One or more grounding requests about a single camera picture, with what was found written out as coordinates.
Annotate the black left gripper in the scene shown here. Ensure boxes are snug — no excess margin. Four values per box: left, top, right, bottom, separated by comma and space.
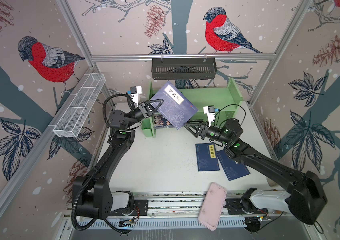
125, 101, 163, 131

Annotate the colourful illustrated thick book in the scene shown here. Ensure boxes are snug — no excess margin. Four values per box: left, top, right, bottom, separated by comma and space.
153, 112, 173, 129

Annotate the dark blue bottom book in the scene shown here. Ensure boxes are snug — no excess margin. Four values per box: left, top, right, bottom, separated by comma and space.
150, 81, 198, 130

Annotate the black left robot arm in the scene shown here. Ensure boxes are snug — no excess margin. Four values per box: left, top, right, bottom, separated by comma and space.
71, 94, 164, 231

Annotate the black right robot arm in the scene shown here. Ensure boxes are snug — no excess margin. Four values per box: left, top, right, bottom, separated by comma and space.
184, 119, 328, 225

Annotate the green wooden shelf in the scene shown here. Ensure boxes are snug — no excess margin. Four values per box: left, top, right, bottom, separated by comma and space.
141, 77, 245, 139

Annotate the black hanging basket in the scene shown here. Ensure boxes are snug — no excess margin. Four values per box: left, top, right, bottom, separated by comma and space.
152, 58, 217, 80

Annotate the pink plastic tray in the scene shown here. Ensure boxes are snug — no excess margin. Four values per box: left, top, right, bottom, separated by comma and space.
198, 183, 227, 231

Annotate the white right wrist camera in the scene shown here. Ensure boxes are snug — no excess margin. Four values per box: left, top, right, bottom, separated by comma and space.
203, 106, 218, 127

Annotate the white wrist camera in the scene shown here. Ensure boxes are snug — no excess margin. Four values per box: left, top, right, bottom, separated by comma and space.
128, 86, 143, 105
203, 106, 218, 127

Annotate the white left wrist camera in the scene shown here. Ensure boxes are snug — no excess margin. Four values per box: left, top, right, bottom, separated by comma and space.
128, 86, 143, 105

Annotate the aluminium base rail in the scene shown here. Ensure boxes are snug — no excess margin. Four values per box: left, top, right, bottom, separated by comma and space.
58, 191, 308, 230

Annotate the white wire mesh basket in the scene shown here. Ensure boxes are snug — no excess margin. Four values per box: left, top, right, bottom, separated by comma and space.
53, 73, 106, 138

